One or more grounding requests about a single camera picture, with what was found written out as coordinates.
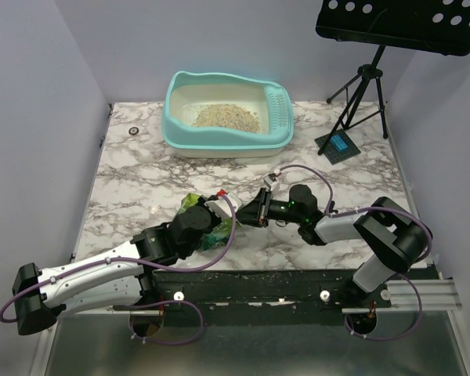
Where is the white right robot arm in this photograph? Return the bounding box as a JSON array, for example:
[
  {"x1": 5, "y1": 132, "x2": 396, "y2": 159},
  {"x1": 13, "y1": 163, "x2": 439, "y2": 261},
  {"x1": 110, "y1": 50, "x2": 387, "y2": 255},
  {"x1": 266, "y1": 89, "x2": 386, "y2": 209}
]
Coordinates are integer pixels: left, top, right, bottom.
[{"x1": 236, "y1": 184, "x2": 432, "y2": 307}]

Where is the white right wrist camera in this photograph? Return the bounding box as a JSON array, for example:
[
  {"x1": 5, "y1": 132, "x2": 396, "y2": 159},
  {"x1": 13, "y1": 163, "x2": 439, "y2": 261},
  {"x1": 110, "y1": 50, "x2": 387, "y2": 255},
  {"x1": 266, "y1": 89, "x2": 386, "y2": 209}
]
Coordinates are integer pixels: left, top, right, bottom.
[{"x1": 263, "y1": 168, "x2": 282, "y2": 193}]

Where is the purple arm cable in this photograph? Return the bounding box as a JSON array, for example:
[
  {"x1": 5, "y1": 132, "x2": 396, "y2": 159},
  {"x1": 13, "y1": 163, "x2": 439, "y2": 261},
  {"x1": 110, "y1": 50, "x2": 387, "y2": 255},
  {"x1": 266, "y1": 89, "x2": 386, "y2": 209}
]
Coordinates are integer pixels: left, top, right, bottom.
[
  {"x1": 275, "y1": 164, "x2": 434, "y2": 259},
  {"x1": 0, "y1": 193, "x2": 238, "y2": 324}
]

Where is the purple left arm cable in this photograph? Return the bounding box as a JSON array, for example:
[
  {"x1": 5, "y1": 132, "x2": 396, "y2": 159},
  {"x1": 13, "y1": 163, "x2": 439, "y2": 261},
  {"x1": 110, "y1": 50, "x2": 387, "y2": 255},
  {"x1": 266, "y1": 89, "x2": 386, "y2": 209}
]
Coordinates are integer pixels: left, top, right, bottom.
[{"x1": 0, "y1": 193, "x2": 238, "y2": 324}]

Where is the black music stand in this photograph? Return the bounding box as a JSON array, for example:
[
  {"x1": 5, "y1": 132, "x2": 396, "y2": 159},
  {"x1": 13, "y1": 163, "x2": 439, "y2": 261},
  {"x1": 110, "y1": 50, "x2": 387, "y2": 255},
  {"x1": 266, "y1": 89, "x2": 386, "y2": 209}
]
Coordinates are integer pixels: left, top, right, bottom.
[{"x1": 316, "y1": 1, "x2": 470, "y2": 139}]

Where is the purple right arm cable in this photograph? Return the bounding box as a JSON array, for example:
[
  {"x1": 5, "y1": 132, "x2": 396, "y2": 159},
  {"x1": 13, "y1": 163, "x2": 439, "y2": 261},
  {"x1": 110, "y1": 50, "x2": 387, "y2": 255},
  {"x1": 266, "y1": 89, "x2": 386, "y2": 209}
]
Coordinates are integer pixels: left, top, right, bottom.
[{"x1": 275, "y1": 164, "x2": 434, "y2": 259}]

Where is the black plate with blue block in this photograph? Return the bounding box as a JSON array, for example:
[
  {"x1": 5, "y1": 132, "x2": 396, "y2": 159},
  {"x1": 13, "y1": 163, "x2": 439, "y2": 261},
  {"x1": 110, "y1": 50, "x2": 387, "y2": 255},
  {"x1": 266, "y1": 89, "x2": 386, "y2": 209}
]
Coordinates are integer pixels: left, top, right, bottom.
[{"x1": 322, "y1": 129, "x2": 360, "y2": 165}]

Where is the green cat litter bag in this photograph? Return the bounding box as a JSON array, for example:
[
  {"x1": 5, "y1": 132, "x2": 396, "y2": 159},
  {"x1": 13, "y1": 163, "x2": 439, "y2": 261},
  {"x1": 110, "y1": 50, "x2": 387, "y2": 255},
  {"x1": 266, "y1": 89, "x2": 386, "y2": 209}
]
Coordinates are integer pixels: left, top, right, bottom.
[{"x1": 177, "y1": 193, "x2": 232, "y2": 251}]

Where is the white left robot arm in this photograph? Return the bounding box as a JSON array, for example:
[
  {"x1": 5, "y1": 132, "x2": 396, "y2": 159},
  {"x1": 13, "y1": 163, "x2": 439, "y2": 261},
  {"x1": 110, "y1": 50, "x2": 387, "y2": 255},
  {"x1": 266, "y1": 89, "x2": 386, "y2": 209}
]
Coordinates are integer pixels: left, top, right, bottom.
[{"x1": 9, "y1": 195, "x2": 240, "y2": 336}]

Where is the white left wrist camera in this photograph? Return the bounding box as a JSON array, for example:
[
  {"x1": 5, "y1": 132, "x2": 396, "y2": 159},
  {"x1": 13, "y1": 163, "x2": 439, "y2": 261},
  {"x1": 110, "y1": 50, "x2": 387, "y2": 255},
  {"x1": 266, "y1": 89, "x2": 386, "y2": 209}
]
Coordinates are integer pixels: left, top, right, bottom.
[{"x1": 206, "y1": 192, "x2": 243, "y2": 220}]

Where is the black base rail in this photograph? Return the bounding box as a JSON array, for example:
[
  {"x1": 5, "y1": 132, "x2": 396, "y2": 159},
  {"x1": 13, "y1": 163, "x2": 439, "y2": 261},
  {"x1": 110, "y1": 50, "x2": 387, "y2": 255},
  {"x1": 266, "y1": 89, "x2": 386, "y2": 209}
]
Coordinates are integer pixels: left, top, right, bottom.
[{"x1": 135, "y1": 269, "x2": 391, "y2": 327}]

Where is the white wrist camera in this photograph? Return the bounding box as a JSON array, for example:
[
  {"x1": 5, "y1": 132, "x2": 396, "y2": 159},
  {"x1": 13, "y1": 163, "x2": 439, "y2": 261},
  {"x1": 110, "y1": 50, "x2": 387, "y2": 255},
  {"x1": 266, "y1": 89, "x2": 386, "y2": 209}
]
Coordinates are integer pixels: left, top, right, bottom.
[
  {"x1": 263, "y1": 168, "x2": 282, "y2": 193},
  {"x1": 206, "y1": 192, "x2": 243, "y2": 220}
]

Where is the teal and white litter box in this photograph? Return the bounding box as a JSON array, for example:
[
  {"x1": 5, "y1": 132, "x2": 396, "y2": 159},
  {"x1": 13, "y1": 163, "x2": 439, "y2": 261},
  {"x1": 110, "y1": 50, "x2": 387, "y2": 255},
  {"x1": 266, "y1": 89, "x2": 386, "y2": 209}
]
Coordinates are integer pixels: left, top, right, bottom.
[{"x1": 161, "y1": 70, "x2": 294, "y2": 158}]

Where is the beige cat litter pile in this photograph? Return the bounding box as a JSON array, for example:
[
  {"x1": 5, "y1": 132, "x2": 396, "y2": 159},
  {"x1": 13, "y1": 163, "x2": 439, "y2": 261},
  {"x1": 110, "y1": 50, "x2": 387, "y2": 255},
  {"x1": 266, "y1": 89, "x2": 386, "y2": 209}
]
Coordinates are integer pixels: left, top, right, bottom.
[{"x1": 193, "y1": 103, "x2": 260, "y2": 133}]

